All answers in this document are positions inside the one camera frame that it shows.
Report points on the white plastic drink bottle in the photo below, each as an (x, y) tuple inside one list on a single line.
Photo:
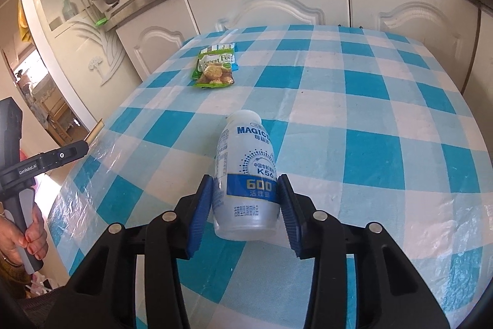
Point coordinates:
[(246, 159)]

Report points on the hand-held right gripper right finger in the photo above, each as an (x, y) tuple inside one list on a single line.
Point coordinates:
[(289, 213)]

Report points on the blue white checkered tablecloth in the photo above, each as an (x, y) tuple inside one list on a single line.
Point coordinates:
[(346, 101)]

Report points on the green snack packet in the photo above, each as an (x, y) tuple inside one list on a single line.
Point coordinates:
[(213, 72)]

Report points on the green plastic clip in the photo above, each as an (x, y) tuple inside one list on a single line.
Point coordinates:
[(101, 20)]

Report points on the person's left hand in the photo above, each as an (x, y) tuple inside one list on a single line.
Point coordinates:
[(37, 236)]

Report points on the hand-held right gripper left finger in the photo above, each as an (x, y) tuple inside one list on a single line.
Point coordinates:
[(200, 213)]

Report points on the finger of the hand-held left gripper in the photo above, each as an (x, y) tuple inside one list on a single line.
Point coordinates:
[(63, 154)]

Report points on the frosted glass door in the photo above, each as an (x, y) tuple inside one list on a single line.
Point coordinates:
[(77, 43)]

